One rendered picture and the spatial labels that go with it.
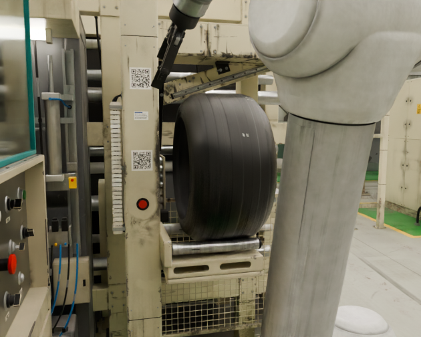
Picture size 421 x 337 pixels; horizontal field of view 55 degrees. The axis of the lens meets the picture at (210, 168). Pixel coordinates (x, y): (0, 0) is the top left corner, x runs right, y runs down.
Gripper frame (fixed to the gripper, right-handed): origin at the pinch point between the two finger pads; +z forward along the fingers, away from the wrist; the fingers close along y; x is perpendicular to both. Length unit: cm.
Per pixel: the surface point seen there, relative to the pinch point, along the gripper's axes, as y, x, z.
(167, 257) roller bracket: -28, -25, 52
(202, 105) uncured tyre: 12.9, -20.4, 16.8
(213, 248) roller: -22, -41, 49
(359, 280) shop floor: 62, -239, 174
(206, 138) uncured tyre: -1.4, -22.9, 17.6
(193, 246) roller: -22, -34, 51
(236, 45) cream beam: 60, -34, 17
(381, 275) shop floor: 72, -265, 171
